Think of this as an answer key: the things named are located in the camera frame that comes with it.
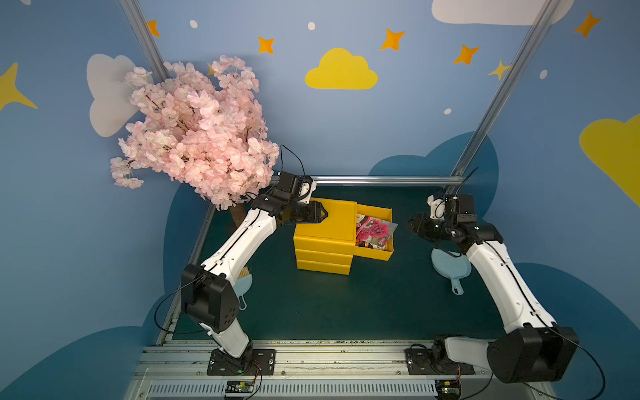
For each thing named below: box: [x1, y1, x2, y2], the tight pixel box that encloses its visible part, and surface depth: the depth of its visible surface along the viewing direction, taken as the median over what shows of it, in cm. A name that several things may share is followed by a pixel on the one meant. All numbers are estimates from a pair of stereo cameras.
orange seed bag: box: [355, 238, 386, 250], surface depth 85 cm
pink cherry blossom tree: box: [110, 55, 280, 211], surface depth 63 cm
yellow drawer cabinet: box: [293, 197, 358, 275], surface depth 83 cm
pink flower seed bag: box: [356, 216, 399, 250], surface depth 84 cm
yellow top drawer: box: [353, 203, 395, 261], surface depth 88 cm
